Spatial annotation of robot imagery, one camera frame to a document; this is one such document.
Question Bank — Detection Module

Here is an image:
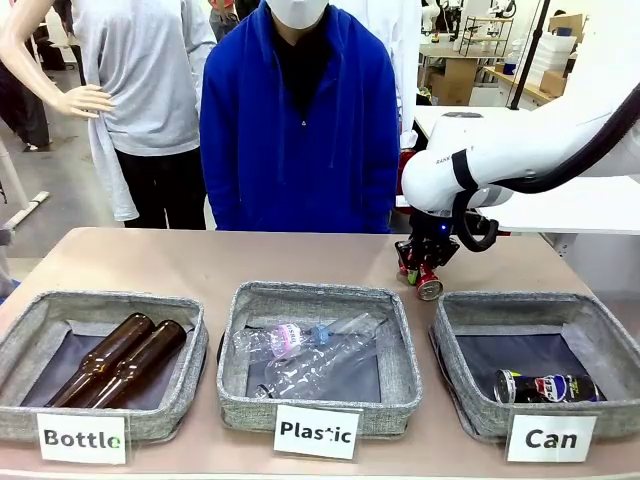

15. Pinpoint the brown glass bottle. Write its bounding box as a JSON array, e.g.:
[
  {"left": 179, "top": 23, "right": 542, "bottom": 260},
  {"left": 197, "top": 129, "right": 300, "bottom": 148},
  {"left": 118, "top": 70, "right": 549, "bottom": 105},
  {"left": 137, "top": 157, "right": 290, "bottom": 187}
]
[
  {"left": 44, "top": 312, "right": 156, "bottom": 409},
  {"left": 84, "top": 319, "right": 188, "bottom": 410}
]

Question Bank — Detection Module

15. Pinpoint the grey basket labelled Bottle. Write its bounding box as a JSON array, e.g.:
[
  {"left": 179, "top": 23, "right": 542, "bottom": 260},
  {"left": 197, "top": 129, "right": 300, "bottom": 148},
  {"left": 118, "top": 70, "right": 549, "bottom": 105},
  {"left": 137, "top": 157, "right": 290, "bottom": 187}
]
[{"left": 0, "top": 289, "right": 210, "bottom": 444}]

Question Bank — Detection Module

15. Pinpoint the black tripod pole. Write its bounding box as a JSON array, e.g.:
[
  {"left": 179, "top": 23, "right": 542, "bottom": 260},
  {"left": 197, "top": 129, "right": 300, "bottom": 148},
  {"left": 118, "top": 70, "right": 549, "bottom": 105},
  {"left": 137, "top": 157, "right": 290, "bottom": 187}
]
[{"left": 506, "top": 0, "right": 552, "bottom": 111}]

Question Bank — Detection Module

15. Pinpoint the large cardboard box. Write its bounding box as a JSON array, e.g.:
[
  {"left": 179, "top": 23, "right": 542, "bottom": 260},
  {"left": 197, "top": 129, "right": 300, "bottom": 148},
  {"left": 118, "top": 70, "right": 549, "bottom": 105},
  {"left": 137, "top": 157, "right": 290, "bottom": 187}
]
[{"left": 428, "top": 58, "right": 481, "bottom": 107}]

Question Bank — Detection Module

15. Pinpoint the grey basket labelled Plastic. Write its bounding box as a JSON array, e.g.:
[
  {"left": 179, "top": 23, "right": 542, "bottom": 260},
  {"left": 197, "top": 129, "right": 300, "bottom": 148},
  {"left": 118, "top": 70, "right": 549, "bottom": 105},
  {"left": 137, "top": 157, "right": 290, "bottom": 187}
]
[{"left": 215, "top": 280, "right": 424, "bottom": 441}]

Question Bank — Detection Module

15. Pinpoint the white table leg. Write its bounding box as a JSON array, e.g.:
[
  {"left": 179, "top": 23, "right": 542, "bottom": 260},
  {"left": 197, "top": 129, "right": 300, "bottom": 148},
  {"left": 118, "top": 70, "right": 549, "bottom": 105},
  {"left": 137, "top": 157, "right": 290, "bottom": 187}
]
[{"left": 0, "top": 134, "right": 51, "bottom": 232}]

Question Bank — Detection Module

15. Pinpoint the stack of white foam boxes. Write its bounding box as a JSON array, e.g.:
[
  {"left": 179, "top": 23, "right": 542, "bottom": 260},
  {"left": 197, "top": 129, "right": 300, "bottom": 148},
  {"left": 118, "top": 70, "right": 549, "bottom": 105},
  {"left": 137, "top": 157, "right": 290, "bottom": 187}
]
[{"left": 528, "top": 31, "right": 582, "bottom": 87}]

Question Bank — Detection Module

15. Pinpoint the white face mask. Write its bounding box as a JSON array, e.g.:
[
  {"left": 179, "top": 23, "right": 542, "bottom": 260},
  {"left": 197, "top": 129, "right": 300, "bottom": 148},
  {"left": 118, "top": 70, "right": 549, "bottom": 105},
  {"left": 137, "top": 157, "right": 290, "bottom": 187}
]
[{"left": 267, "top": 0, "right": 331, "bottom": 29}]

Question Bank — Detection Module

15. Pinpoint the plastic bottle pink label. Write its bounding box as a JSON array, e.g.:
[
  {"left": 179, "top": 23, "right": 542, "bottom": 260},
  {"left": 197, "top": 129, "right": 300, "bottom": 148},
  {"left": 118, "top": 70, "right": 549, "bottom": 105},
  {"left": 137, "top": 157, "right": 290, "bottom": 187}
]
[{"left": 231, "top": 322, "right": 334, "bottom": 366}]

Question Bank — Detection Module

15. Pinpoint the person in blue hoodie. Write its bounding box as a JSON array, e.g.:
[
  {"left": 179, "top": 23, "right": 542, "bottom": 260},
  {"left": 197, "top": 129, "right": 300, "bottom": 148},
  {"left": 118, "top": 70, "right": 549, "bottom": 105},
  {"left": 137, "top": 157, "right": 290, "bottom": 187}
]
[{"left": 199, "top": 0, "right": 401, "bottom": 235}]

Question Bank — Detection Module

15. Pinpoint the grey basket labelled Can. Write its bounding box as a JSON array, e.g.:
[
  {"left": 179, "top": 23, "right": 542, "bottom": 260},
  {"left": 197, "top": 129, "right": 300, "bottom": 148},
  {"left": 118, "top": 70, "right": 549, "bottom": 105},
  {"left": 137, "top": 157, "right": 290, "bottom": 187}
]
[{"left": 428, "top": 290, "right": 640, "bottom": 444}]

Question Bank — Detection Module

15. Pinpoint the mannequin in grey shirt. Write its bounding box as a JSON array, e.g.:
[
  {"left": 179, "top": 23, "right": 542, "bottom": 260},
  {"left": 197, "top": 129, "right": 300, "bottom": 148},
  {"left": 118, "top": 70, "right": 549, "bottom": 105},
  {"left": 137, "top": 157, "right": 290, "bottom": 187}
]
[{"left": 0, "top": 0, "right": 219, "bottom": 224}]

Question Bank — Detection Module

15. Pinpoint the crushed red can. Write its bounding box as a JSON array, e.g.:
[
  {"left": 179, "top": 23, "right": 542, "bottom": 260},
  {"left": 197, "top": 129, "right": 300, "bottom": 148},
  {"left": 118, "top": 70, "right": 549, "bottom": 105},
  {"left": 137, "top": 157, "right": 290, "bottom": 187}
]
[{"left": 398, "top": 249, "right": 445, "bottom": 302}]

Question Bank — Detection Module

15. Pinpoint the white Can label card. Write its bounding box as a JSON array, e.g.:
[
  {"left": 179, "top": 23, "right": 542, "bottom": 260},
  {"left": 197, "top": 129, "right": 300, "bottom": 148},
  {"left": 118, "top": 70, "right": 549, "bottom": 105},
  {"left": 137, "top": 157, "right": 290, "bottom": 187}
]
[{"left": 504, "top": 413, "right": 599, "bottom": 464}]

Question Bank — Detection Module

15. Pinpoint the white Plastic label card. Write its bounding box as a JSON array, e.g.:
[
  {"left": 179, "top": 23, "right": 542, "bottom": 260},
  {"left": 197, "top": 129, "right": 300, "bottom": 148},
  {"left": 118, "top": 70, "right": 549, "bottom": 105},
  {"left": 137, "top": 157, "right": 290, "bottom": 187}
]
[{"left": 272, "top": 403, "right": 363, "bottom": 462}]

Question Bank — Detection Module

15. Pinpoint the black Pepsi can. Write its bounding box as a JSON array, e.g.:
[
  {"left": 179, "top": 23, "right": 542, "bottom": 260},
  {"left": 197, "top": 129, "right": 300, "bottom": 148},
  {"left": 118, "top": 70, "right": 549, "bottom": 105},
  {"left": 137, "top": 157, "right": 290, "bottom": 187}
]
[{"left": 493, "top": 368, "right": 602, "bottom": 405}]

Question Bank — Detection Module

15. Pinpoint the metal shelf rack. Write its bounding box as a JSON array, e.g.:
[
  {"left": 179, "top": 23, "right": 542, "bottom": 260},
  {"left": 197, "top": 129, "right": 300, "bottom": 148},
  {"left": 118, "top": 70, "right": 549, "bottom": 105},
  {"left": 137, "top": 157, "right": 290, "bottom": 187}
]
[{"left": 458, "top": 14, "right": 516, "bottom": 58}]

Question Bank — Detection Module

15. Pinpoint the clear crushed plastic bottle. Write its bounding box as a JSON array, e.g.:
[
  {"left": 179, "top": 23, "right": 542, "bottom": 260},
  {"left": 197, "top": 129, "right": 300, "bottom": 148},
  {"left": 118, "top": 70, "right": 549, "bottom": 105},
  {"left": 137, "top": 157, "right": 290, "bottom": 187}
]
[{"left": 253, "top": 311, "right": 389, "bottom": 400}]

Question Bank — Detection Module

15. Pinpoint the white Bottle label card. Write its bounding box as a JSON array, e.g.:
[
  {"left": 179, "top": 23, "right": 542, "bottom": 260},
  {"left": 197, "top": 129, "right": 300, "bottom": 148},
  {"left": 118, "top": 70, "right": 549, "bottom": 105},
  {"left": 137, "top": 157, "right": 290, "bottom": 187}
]
[{"left": 35, "top": 411, "right": 131, "bottom": 466}]

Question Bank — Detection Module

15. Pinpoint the white background table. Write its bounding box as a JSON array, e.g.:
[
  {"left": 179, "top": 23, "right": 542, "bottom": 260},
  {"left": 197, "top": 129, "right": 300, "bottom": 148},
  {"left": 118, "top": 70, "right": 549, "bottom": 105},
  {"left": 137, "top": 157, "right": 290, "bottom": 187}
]
[{"left": 412, "top": 104, "right": 640, "bottom": 237}]

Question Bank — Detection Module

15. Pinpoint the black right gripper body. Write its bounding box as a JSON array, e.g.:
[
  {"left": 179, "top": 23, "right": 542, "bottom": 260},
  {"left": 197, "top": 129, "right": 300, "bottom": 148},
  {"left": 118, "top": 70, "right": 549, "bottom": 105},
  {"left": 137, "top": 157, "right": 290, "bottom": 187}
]
[{"left": 394, "top": 213, "right": 462, "bottom": 269}]

